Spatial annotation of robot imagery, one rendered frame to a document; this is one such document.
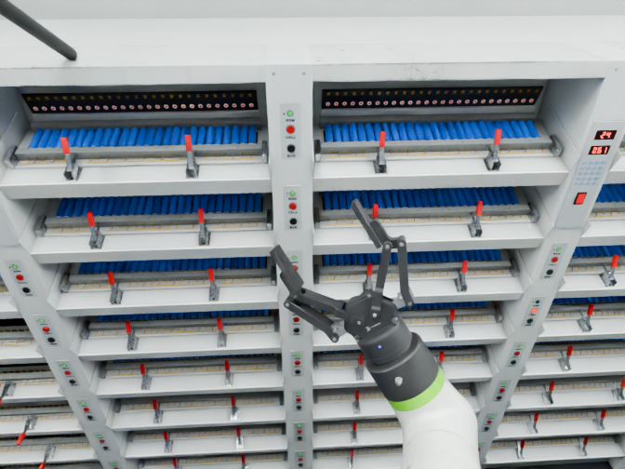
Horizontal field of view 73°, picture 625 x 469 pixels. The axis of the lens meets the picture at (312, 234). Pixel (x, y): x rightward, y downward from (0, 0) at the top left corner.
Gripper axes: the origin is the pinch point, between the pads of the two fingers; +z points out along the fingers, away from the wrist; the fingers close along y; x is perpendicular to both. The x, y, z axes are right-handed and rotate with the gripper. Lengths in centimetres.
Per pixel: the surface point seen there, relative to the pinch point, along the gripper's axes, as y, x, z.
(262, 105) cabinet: -11, -51, 28
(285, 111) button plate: -2.3, -32.2, 20.8
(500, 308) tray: 13, -76, -61
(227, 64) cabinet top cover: -6.0, -27.3, 33.6
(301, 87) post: 3.2, -31.9, 22.6
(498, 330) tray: 9, -72, -66
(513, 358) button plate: 8, -75, -78
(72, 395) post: -113, -41, -11
